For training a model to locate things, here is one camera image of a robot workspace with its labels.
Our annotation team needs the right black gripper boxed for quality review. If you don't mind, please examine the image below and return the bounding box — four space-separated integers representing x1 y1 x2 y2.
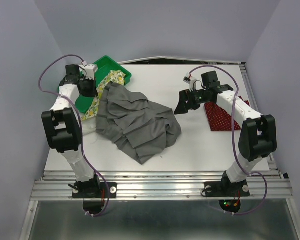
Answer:
173 87 209 115

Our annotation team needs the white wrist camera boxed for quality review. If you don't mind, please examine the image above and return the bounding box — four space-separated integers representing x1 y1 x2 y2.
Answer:
183 73 197 92
83 64 98 81

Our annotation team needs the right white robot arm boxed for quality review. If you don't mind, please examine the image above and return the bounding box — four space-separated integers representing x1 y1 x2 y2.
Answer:
174 71 277 198

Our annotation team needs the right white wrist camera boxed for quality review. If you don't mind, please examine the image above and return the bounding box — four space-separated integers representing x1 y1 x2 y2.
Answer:
183 73 197 92

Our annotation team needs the yellow lemon print skirt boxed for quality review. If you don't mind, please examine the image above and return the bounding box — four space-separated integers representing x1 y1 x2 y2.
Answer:
81 70 126 121

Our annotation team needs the red polka dot skirt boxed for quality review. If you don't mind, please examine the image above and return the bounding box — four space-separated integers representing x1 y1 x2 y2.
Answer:
204 96 251 132

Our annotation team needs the grey skirt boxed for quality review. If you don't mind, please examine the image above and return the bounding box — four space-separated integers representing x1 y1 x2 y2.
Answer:
96 82 182 165

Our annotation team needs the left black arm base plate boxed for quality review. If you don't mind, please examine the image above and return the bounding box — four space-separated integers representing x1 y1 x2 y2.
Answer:
71 182 117 199

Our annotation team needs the green plastic tray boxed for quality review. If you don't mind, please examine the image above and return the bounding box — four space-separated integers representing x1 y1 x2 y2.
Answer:
75 55 132 114

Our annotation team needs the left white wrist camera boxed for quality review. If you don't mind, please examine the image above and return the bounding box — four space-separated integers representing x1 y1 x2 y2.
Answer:
83 64 98 81

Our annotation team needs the aluminium frame rail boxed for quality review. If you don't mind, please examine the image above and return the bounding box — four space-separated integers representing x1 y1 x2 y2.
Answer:
30 170 294 201

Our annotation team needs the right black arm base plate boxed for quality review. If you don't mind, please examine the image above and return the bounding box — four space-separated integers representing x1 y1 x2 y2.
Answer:
201 180 250 198

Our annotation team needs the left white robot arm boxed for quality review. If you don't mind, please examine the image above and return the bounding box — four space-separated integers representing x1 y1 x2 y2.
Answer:
41 63 102 199

